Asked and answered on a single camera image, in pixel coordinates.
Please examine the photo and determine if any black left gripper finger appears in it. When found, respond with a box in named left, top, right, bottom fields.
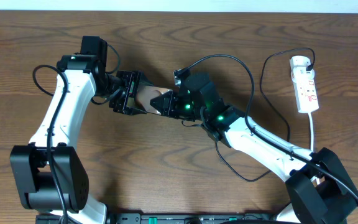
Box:
left=138, top=71, right=154, bottom=86
left=129, top=106, right=147, bottom=115

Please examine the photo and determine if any galaxy smartphone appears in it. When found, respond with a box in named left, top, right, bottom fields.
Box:
left=134, top=85, right=173, bottom=115

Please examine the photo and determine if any black usb charging cable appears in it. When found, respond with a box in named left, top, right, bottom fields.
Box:
left=181, top=47, right=316, bottom=183

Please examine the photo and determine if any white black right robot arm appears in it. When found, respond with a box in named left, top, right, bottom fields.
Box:
left=150, top=73, right=358, bottom=223

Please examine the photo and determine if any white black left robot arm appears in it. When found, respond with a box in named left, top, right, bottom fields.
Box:
left=10, top=53, right=153, bottom=223

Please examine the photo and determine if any white usb charger adapter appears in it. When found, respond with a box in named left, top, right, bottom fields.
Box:
left=290, top=55, right=315, bottom=82

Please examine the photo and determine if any white power strip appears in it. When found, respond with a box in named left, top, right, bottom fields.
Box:
left=291, top=66, right=319, bottom=114

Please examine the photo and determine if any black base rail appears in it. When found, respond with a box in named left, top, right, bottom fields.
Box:
left=35, top=212, right=279, bottom=224

